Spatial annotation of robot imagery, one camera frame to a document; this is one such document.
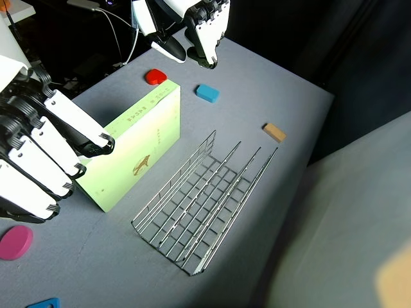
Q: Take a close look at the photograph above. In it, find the red wooden block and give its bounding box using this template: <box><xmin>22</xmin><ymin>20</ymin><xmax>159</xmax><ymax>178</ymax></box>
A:
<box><xmin>144</xmin><ymin>68</ymin><xmax>168</xmax><ymax>86</ymax></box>

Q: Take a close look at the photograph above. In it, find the blue block with holes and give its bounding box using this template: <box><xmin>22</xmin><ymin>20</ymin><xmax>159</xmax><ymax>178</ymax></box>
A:
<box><xmin>25</xmin><ymin>297</ymin><xmax>62</xmax><ymax>308</ymax></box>

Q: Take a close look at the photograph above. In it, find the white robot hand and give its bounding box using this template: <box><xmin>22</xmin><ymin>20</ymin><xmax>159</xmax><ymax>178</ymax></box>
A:
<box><xmin>0</xmin><ymin>14</ymin><xmax>116</xmax><ymax>225</ymax></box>
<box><xmin>130</xmin><ymin>0</ymin><xmax>231</xmax><ymax>70</ymax></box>

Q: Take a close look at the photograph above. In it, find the silver wire rack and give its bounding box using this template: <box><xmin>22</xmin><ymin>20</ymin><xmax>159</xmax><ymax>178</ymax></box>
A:
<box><xmin>130</xmin><ymin>130</ymin><xmax>279</xmax><ymax>277</ymax></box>

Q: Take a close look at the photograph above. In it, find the grey table cloth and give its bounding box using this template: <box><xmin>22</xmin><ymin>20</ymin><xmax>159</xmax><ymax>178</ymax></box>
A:
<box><xmin>0</xmin><ymin>35</ymin><xmax>335</xmax><ymax>308</ymax></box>

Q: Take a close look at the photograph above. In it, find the grey cable adapter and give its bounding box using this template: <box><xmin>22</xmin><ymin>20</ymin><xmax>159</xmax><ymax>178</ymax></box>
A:
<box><xmin>66</xmin><ymin>0</ymin><xmax>101</xmax><ymax>11</ymax></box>

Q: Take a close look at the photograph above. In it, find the blue rounded rectangular block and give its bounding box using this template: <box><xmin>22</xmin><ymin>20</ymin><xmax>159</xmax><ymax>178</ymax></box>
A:
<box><xmin>195</xmin><ymin>83</ymin><xmax>221</xmax><ymax>104</ymax></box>

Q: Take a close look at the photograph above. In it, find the tan wooden block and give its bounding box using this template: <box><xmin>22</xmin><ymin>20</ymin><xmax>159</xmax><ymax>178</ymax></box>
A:
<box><xmin>262</xmin><ymin>123</ymin><xmax>287</xmax><ymax>143</ymax></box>

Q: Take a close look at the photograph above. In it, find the white cable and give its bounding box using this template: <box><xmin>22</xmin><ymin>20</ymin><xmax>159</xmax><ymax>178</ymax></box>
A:
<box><xmin>96</xmin><ymin>6</ymin><xmax>140</xmax><ymax>66</ymax></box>
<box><xmin>101</xmin><ymin>9</ymin><xmax>123</xmax><ymax>64</ymax></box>

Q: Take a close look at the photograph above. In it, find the pink round disc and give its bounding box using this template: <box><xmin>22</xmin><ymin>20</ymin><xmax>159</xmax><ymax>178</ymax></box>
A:
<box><xmin>0</xmin><ymin>225</ymin><xmax>34</xmax><ymax>261</ymax></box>

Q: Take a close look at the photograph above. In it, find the light green book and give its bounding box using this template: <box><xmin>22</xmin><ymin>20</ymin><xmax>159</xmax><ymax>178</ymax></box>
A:
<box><xmin>74</xmin><ymin>79</ymin><xmax>182</xmax><ymax>214</ymax></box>

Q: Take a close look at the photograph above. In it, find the white desk board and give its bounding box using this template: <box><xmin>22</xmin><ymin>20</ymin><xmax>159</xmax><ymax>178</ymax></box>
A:
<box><xmin>0</xmin><ymin>0</ymin><xmax>36</xmax><ymax>23</ymax></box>

